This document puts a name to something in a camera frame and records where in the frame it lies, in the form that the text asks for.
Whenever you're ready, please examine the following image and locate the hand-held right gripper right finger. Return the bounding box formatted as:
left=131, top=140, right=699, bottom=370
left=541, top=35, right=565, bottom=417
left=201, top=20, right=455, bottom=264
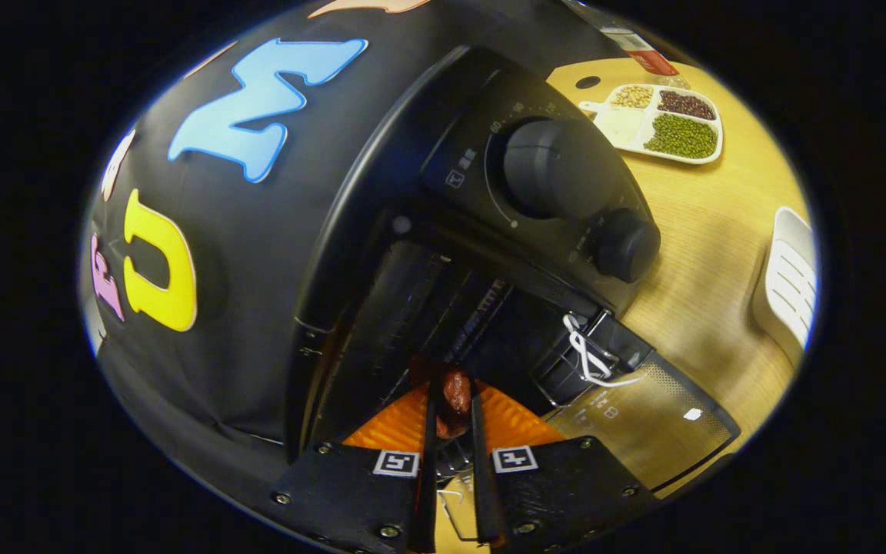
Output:
left=471, top=379, right=659, bottom=549

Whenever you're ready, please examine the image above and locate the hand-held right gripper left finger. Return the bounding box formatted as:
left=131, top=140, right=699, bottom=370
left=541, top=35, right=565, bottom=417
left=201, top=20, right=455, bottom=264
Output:
left=270, top=381, right=438, bottom=553

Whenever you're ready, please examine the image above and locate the red-brown meat strip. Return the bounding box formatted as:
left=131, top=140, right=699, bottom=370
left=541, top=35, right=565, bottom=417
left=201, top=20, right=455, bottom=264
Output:
left=412, top=358, right=475, bottom=439

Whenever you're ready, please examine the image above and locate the black electric oven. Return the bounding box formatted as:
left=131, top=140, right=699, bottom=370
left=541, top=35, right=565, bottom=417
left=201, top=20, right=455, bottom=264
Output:
left=285, top=45, right=741, bottom=493

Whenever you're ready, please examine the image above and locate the white rectangular dish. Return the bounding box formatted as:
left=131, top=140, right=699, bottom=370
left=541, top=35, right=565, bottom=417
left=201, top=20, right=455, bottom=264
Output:
left=752, top=206, right=819, bottom=366

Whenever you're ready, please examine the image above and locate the white divided bean plate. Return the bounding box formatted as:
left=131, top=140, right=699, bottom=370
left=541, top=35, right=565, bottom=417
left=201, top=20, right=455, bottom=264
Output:
left=579, top=82, right=723, bottom=165

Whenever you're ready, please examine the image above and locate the clear bottle with red label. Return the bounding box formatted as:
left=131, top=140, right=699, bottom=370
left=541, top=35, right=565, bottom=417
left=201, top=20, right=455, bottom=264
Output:
left=566, top=0, right=680, bottom=78

